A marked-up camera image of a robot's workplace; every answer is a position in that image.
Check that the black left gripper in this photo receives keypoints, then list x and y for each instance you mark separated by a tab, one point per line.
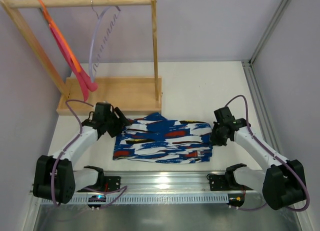
115	122

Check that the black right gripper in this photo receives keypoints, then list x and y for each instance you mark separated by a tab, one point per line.
216	135

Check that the blue patterned trousers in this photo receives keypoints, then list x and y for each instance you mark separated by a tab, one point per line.
156	139

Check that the lilac plastic hanger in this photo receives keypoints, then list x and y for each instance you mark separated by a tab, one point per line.
100	40

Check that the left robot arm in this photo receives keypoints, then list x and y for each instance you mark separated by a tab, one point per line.
55	178

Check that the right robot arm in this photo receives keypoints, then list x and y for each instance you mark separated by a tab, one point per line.
280	181

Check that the orange plastic hanger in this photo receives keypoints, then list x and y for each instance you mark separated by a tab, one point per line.
61	41

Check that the wooden clothes rack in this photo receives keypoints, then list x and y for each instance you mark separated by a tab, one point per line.
133	95

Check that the pink cloth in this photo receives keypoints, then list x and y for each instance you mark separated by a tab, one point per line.
84	80

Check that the aluminium corner frame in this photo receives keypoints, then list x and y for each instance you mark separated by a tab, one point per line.
252	68

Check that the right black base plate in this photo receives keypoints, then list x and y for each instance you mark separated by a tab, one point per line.
224	182

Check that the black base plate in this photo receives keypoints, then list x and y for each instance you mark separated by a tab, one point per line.
110	183
224	182

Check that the aluminium mounting rail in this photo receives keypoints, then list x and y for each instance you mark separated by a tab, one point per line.
161	181

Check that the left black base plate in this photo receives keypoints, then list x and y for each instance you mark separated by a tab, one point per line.
110	183

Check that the slotted cable duct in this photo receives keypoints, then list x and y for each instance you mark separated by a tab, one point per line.
150	198

